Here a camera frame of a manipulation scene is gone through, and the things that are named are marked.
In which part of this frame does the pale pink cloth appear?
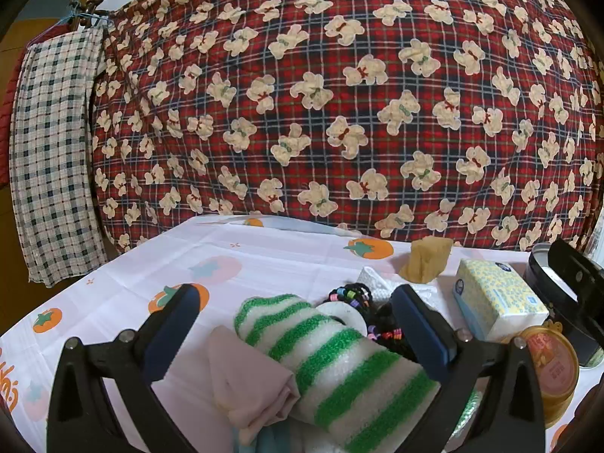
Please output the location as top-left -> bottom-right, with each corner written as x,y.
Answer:
208,325 -> 303,444

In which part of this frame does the dark round tin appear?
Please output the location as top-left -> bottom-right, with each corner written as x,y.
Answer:
527,243 -> 604,370

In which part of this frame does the yellow round can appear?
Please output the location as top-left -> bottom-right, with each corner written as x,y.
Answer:
512,321 -> 580,428

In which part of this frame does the red plaid teddy bear blanket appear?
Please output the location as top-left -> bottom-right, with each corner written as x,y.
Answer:
89,0 -> 604,253

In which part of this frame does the light blue cloth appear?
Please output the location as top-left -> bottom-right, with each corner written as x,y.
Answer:
233,422 -> 303,453

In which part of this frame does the checkered hanging cloth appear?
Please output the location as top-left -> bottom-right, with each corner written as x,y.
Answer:
8,28 -> 109,288

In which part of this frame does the green knitted cloth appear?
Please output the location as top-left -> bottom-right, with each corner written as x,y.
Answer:
453,389 -> 482,439

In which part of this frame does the crumpled white plastic wrapper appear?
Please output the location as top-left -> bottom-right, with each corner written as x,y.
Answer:
356,267 -> 439,307

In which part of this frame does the fruit print tablecloth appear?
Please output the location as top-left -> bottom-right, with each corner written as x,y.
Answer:
0,214 -> 604,453

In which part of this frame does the yellow patterned tissue pack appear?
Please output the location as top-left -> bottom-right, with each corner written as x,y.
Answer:
453,259 -> 550,343

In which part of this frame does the tan sponge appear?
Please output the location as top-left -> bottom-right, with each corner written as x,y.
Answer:
399,237 -> 455,284

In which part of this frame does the green striped fuzzy sock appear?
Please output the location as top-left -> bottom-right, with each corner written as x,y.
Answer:
234,294 -> 442,453

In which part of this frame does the wooden coat rack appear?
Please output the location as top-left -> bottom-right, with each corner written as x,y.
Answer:
71,0 -> 114,29

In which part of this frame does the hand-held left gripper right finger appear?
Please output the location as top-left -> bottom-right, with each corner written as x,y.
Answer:
391,284 -> 548,453

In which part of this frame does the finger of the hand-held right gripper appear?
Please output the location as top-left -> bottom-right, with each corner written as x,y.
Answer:
547,239 -> 604,326

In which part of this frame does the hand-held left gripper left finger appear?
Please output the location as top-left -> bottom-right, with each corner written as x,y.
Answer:
46,283 -> 208,453

